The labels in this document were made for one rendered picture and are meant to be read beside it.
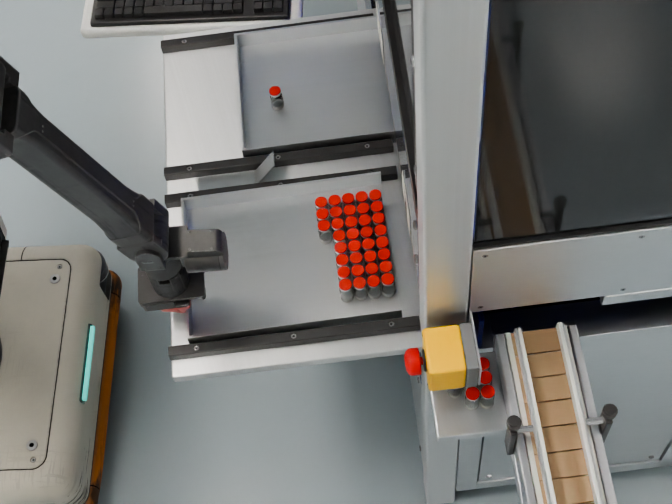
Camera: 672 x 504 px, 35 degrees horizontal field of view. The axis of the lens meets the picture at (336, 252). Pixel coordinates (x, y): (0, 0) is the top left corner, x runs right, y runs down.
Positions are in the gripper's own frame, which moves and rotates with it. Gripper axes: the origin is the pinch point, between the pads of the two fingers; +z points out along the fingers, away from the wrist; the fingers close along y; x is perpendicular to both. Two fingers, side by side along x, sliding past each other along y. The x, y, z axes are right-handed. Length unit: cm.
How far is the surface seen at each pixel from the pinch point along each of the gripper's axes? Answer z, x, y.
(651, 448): 67, -12, 85
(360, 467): 90, -2, 24
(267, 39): 1, 54, 17
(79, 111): 90, 113, -44
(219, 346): 0.4, -7.5, 5.6
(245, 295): 2.1, 1.8, 10.0
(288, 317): 2.1, -3.2, 16.7
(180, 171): 0.3, 26.3, 0.5
